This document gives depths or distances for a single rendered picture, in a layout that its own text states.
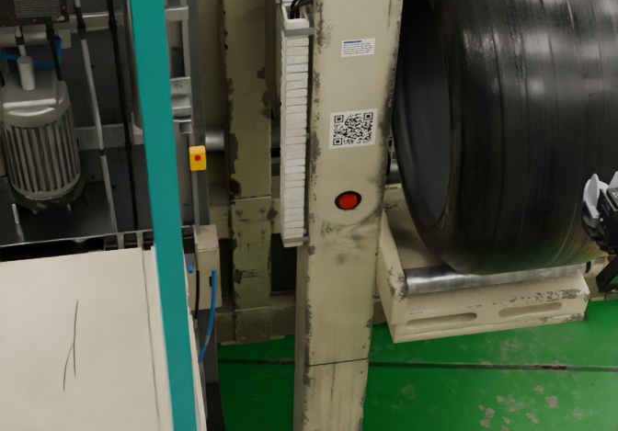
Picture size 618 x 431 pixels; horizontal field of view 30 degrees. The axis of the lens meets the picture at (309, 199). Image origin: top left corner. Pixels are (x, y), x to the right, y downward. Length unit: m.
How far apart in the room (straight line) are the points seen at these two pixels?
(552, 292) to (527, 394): 0.97
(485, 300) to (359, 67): 0.54
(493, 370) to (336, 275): 1.09
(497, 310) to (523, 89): 0.54
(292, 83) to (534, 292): 0.63
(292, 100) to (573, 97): 0.42
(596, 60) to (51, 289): 0.83
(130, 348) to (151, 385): 0.06
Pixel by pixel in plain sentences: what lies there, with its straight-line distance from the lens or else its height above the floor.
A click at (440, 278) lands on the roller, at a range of 2.03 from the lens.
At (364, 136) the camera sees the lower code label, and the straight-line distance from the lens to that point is 1.85.
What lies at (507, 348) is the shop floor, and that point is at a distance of 3.14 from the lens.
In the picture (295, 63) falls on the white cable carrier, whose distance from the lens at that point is 1.75.
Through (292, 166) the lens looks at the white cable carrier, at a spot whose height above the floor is 1.14.
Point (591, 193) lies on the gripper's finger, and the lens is 1.70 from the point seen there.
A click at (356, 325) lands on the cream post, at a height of 0.73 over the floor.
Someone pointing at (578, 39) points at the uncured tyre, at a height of 1.43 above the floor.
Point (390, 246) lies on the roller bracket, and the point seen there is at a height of 0.95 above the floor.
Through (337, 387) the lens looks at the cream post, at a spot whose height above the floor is 0.54.
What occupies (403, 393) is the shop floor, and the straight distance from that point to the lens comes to 3.01.
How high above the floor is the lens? 2.41
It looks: 44 degrees down
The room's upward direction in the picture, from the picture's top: 2 degrees clockwise
